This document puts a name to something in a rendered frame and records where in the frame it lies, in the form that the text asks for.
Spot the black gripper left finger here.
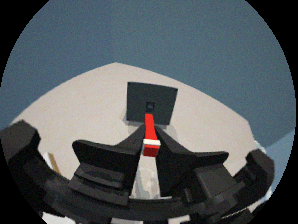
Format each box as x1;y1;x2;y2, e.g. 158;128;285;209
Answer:
72;124;146;197

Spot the dark grey sloped panel with square hole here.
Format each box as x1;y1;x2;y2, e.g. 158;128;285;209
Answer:
126;81;178;125

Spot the dark red peg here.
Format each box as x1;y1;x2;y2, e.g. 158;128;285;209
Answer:
141;115;161;157

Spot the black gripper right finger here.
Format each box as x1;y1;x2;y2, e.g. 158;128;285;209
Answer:
154;125;229;197

